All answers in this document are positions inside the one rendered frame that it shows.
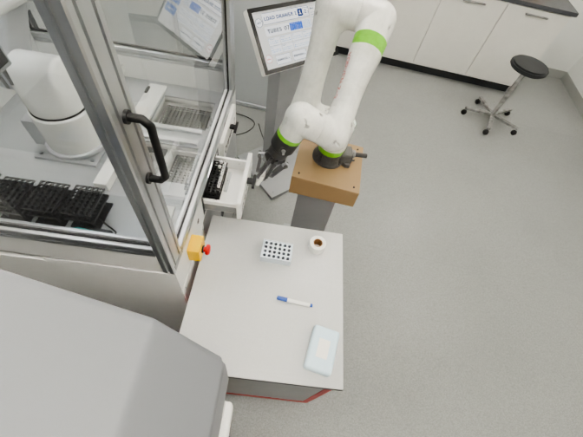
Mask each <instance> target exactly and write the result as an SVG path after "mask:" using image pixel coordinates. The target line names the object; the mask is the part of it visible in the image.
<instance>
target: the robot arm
mask: <svg viewBox="0 0 583 437"><path fill-rule="evenodd" d="M395 25H396V10H395V8H394V6H393V5H392V4H391V3H390V2H389V1H386V0H316V2H315V10H314V16H313V22H312V28H311V37H310V41H309V46H308V50H307V54H306V58H305V64H304V67H303V70H302V74H301V76H300V79H299V83H298V87H297V89H296V92H295V95H294V96H293V99H292V102H291V105H290V106H289V107H288V108H287V109H286V111H285V116H284V119H283V120H282V123H281V124H280V126H279V128H278V130H277V132H276V133H275V134H274V135H273V137H272V141H271V143H272V144H271V145H270V147H269V148H268V149H267V150H265V152H262V151H261V150H259V153H258V158H259V160H258V164H257V168H256V172H257V173H258V174H257V179H256V184H255V186H259V185H260V183H261V182H262V180H263V181H265V180H266V179H268V177H270V178H273V177H274V176H275V175H277V174H278V173H280V172H281V171H282V170H284V169H286V168H288V162H286V161H285V159H286V158H287V156H289V155H292V154H293V152H294V151H295V150H296V148H297V147H298V145H299V144H300V142H301V141H302V140H303V139H306V140H309V141H311V142H313V143H315V144H317V145H318V146H317V147H315V149H314V150H313V154H312V157H313V159H314V161H315V162H316V163H317V164H318V165H319V166H321V167H323V168H327V169H335V168H338V167H340V166H341V165H342V166H343V167H345V168H349V167H350V163H351V162H352V161H355V160H353V159H354V158H355V157H359V158H365V159H366V158H367V153H356V151H355V150H352V147H349V146H348V143H349V141H350V137H351V136H352V133H353V131H354V128H355V126H356V119H355V117H356V114H357V111H358V108H359V105H360V103H361V100H362V98H363V96H364V92H365V90H366V88H367V86H368V84H369V82H370V79H371V77H372V76H373V74H374V72H375V70H376V68H377V66H378V64H379V62H380V61H381V60H380V59H382V58H381V57H382V55H383V52H384V51H385V48H386V46H387V44H388V42H389V39H390V37H391V34H392V32H393V29H394V28H395ZM346 30H350V31H353V32H355V35H354V37H353V40H352V44H351V45H350V49H349V53H348V56H347V60H346V63H345V66H344V72H343V74H342V77H341V80H340V83H339V85H338V88H337V92H336V94H335V96H334V99H333V101H332V103H331V106H330V107H329V106H326V105H324V104H322V103H321V96H322V92H323V88H324V82H325V78H326V76H327V72H328V69H329V67H330V63H331V58H332V56H333V53H334V50H335V48H336V46H337V42H338V39H339V37H340V35H341V34H342V33H343V32H344V31H346ZM264 156H265V158H266V161H265V163H264V165H263V166H262V167H260V164H261V160H262V158H263V157H264ZM270 164H271V165H270ZM279 164H281V165H279ZM269 165H270V166H269ZM276 165H279V166H278V167H276ZM268 166H269V168H268V169H267V171H266V172H265V169H266V168H267V167H268ZM275 167H276V168H275ZM274 168H275V169H274ZM273 169H274V170H273Z"/></svg>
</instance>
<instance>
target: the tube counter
mask: <svg viewBox="0 0 583 437"><path fill-rule="evenodd" d="M283 26H284V30H285V33H286V32H291V31H294V30H298V29H305V28H310V27H312V26H311V19H310V18H306V19H302V20H298V21H294V22H289V23H283Z"/></svg>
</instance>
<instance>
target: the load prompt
mask: <svg viewBox="0 0 583 437"><path fill-rule="evenodd" d="M260 15H261V17H262V21H263V24H264V25H267V24H271V23H279V22H283V21H287V20H292V19H296V18H300V17H305V16H309V11H308V7H307V5H304V6H299V7H295V8H290V9H285V10H277V11H272V12H267V13H263V14H260Z"/></svg>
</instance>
